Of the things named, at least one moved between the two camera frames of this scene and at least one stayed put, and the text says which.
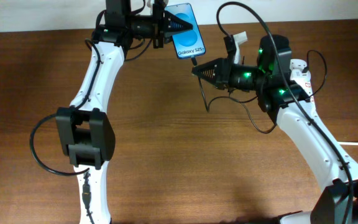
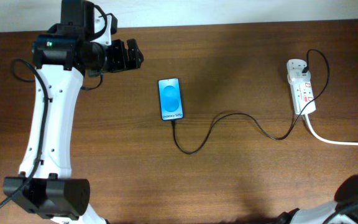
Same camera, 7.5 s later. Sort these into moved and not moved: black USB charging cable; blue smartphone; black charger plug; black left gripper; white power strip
Moved: blue smartphone; black left gripper; black USB charging cable
Not moved: black charger plug; white power strip
